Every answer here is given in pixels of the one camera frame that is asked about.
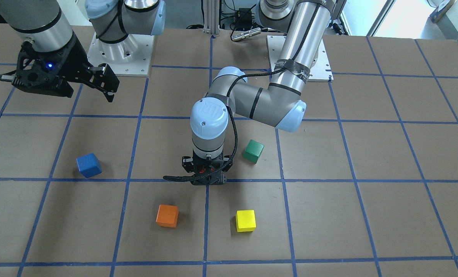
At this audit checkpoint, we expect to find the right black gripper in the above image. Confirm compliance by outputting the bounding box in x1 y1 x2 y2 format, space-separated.
0 33 120 102

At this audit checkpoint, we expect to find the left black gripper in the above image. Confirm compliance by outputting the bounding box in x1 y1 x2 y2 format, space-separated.
182 153 232 185

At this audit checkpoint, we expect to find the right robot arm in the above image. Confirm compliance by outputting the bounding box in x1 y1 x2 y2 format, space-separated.
0 0 165 102

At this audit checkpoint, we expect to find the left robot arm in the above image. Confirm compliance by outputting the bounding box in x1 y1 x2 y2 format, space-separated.
164 0 335 185

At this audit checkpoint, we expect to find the orange wooden block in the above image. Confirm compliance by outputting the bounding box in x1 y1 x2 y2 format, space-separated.
155 204 179 228

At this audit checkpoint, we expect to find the green wooden block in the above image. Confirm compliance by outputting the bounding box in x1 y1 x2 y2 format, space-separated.
243 140 264 164

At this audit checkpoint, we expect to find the yellow wooden block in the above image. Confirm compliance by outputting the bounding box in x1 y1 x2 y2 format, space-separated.
235 209 257 232

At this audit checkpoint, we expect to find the blue wooden block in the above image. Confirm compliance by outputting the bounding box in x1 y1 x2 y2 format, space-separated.
76 153 102 178

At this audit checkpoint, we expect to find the silver cylinder tool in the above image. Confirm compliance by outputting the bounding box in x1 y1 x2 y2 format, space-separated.
230 27 261 42

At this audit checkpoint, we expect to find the black electronics box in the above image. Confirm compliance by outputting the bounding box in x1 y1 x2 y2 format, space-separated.
235 8 252 29

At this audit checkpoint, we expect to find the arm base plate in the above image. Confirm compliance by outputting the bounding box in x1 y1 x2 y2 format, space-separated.
87 34 156 77
266 35 333 82

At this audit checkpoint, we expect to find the black braided cable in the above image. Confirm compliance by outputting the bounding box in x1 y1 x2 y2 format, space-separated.
163 0 326 183

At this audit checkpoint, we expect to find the aluminium frame post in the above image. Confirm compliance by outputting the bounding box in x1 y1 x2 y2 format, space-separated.
202 0 220 37

